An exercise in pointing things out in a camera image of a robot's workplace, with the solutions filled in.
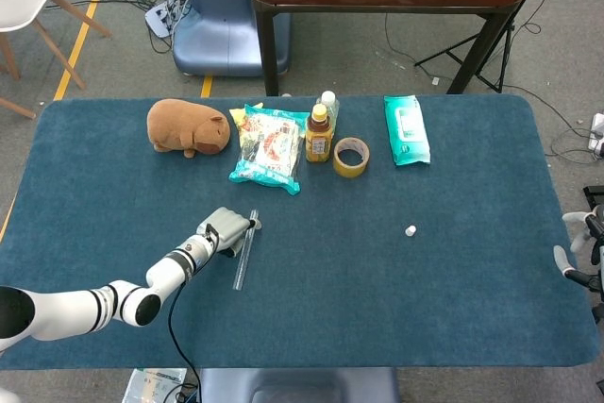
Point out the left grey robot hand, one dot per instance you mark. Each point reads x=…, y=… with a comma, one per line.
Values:
x=229, y=228

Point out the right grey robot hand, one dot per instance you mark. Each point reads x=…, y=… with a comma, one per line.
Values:
x=580, y=235

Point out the clear glass test tube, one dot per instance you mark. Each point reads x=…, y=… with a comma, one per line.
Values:
x=243, y=261

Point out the white rubber stopper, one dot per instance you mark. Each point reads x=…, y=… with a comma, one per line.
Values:
x=410, y=230

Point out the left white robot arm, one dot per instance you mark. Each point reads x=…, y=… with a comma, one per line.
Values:
x=71, y=311

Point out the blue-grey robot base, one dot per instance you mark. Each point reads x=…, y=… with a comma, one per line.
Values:
x=302, y=386

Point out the black equipment stand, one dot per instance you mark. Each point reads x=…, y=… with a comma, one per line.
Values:
x=594, y=193

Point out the teal snack bag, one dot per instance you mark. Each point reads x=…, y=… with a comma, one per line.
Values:
x=269, y=153

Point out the brown capybara plush toy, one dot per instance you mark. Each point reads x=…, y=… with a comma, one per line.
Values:
x=184, y=127

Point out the yellow snack packet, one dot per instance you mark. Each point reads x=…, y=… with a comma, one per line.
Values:
x=237, y=117

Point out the yellow-capped tea bottle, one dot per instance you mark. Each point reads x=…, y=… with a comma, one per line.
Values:
x=317, y=143

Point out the yellow packing tape roll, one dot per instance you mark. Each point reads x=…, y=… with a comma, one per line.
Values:
x=344, y=169

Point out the blue table mat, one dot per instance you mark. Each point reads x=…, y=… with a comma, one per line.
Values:
x=377, y=280

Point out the clear white-capped bottle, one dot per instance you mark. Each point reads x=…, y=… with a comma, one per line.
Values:
x=329, y=100

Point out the clear plastic bag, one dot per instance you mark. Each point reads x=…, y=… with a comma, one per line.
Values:
x=151, y=384

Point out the black tripod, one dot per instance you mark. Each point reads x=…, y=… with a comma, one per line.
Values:
x=505, y=61

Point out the green wet wipes pack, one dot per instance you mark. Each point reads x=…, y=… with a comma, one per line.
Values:
x=407, y=131

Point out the white power strip with plugs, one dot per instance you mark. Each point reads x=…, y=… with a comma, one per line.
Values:
x=158, y=18

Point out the white wall power strip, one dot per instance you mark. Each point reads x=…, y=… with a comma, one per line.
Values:
x=599, y=131

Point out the blue-grey machine pedestal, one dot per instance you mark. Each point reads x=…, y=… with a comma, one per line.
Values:
x=222, y=35

